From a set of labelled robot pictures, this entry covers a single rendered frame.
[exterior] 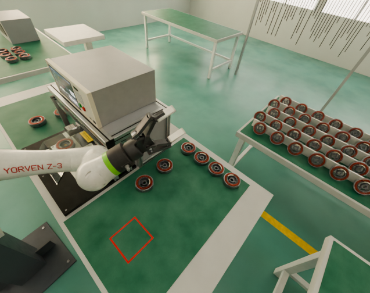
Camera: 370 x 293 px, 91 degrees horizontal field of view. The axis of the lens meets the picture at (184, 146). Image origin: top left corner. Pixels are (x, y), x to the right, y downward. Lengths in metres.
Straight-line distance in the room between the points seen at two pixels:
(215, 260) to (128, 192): 0.61
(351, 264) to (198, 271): 0.81
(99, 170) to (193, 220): 0.64
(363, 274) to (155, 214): 1.11
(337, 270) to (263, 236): 0.84
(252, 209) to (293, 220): 1.10
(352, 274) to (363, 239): 1.31
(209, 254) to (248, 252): 0.93
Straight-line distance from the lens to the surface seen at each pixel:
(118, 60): 1.21
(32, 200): 2.36
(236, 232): 1.15
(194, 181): 1.22
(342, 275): 1.36
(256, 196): 1.29
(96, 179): 0.66
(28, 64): 2.83
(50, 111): 1.94
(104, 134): 1.00
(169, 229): 1.08
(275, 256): 2.06
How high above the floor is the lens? 1.78
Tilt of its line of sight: 47 degrees down
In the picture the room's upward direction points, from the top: 7 degrees clockwise
